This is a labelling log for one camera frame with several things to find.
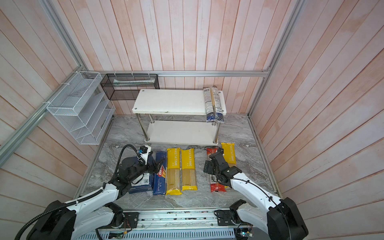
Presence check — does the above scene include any blue Barilla spaghetti box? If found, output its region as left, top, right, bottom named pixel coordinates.
left=153, top=152, right=167, bottom=195

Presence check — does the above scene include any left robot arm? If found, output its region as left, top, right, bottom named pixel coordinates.
left=16, top=157, right=165, bottom=240

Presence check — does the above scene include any black mesh basket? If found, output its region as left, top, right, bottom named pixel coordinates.
left=101, top=73, right=160, bottom=101

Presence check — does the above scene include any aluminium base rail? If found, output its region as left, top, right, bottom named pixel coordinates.
left=79, top=205, right=298, bottom=240

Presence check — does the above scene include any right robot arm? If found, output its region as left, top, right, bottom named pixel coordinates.
left=204, top=150, right=309, bottom=240

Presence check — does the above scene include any yellow pastatime spaghetti pack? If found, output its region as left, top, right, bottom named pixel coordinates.
left=166, top=148, right=182, bottom=195
left=181, top=149, right=198, bottom=191

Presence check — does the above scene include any yellow spaghetti pack far right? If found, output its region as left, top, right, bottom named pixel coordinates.
left=222, top=143, right=237, bottom=167

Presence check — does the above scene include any white wire mesh rack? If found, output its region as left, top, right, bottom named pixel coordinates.
left=47, top=72, right=115, bottom=145

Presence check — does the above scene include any red spaghetti pack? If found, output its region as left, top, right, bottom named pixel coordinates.
left=206, top=146, right=227, bottom=193

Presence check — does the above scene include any white two-tier shelf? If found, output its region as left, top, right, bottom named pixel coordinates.
left=132, top=89, right=220, bottom=146

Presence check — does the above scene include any blue white-label spaghetti pack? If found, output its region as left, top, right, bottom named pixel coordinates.
left=203, top=86, right=225, bottom=123

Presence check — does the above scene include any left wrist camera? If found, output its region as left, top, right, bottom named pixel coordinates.
left=138, top=145, right=152, bottom=165

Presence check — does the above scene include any dark blue pasta bag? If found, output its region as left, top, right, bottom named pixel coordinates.
left=126, top=157, right=154, bottom=194

